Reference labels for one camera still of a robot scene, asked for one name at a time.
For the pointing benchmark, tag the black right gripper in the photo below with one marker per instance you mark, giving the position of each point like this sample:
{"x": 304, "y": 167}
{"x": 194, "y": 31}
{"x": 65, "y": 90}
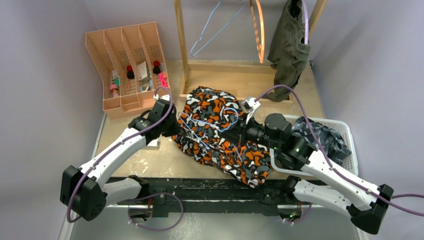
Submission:
{"x": 238, "y": 134}

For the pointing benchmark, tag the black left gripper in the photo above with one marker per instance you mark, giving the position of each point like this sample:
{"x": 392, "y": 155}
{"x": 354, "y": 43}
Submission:
{"x": 175, "y": 129}

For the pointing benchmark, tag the orange camouflage shorts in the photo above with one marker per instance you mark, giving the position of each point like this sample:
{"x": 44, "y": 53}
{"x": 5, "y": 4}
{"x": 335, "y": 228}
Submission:
{"x": 249, "y": 164}

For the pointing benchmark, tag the orange hanger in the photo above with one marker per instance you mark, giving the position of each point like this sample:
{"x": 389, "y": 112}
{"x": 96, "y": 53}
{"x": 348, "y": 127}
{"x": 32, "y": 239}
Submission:
{"x": 259, "y": 27}

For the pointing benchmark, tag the grey leaf pattern shorts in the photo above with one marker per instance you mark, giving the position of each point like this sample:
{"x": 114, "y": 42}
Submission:
{"x": 330, "y": 139}

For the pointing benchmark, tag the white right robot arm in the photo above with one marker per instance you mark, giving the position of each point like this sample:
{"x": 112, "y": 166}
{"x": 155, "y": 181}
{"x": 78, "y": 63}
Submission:
{"x": 364, "y": 203}

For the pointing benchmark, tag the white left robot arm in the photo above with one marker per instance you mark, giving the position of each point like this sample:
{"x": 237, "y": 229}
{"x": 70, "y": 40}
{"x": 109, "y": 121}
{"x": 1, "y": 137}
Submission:
{"x": 85, "y": 190}

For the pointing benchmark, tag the dark olive green shorts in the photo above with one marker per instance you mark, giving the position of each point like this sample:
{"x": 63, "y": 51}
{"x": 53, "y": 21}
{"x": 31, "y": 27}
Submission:
{"x": 288, "y": 52}

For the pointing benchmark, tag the purple hanger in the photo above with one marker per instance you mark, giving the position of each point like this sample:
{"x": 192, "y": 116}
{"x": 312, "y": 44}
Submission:
{"x": 306, "y": 22}

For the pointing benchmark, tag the small white block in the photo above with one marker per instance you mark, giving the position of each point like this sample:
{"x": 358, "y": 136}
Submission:
{"x": 154, "y": 144}

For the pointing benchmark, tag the pink marker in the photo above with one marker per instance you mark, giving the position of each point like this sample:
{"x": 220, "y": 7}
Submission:
{"x": 163, "y": 80}

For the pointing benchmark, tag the red black item right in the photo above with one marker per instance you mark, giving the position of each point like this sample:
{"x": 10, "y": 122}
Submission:
{"x": 156, "y": 67}

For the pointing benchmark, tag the red black item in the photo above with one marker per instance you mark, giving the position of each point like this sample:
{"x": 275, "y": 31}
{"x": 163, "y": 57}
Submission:
{"x": 156, "y": 67}
{"x": 130, "y": 73}

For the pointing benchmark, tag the white box in organizer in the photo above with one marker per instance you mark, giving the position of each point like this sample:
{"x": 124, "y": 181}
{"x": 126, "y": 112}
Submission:
{"x": 143, "y": 71}

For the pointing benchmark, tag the red black item left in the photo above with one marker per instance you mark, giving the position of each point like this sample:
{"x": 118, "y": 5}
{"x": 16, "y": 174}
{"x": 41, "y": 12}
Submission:
{"x": 130, "y": 73}

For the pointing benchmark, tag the pink tape roll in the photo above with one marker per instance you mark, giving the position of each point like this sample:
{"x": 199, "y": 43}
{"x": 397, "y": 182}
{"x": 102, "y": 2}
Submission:
{"x": 114, "y": 89}

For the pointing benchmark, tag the orange plastic file organizer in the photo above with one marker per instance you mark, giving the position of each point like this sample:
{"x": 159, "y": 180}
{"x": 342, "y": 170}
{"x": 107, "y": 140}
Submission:
{"x": 131, "y": 64}

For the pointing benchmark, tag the white plastic laundry basket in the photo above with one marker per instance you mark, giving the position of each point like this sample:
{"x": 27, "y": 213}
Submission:
{"x": 350, "y": 163}

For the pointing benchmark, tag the wooden clothes rack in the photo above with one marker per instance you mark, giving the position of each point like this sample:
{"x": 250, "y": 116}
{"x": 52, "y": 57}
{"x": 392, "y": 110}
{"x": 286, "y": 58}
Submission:
{"x": 241, "y": 80}

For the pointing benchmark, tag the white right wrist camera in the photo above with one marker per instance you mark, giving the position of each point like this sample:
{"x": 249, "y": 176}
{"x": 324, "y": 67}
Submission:
{"x": 250, "y": 105}

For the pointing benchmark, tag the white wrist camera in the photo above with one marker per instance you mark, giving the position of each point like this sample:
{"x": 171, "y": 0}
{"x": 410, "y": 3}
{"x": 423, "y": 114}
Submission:
{"x": 250, "y": 105}
{"x": 166, "y": 97}

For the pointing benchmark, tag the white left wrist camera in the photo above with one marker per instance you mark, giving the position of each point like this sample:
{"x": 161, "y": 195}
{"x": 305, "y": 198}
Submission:
{"x": 166, "y": 97}

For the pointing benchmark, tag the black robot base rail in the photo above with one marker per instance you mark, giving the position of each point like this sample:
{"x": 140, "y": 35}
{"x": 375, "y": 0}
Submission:
{"x": 214, "y": 196}

